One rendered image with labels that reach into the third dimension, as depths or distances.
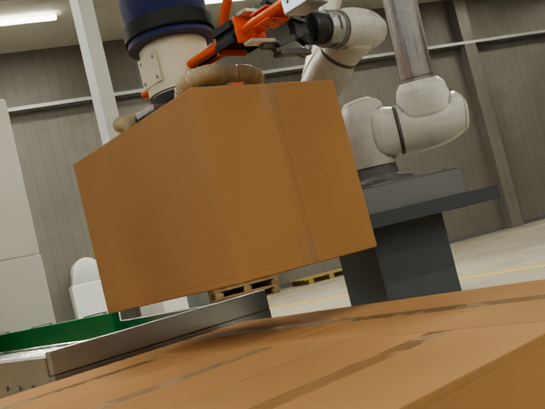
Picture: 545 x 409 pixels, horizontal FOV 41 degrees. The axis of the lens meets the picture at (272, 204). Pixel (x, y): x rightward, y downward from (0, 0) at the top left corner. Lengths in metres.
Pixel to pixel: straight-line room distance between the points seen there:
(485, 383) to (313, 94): 0.98
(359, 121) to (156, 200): 0.82
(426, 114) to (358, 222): 0.66
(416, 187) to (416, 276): 0.26
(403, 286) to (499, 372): 1.32
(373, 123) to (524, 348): 1.42
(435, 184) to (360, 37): 0.56
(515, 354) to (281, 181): 0.79
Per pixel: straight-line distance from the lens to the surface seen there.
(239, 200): 1.45
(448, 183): 2.18
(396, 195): 2.08
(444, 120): 2.23
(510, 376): 0.87
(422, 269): 2.19
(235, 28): 1.61
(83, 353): 1.91
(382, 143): 2.22
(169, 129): 1.54
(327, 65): 1.85
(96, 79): 5.48
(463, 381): 0.80
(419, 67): 2.26
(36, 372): 1.98
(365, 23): 1.81
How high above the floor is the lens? 0.71
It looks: 4 degrees up
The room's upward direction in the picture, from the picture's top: 14 degrees counter-clockwise
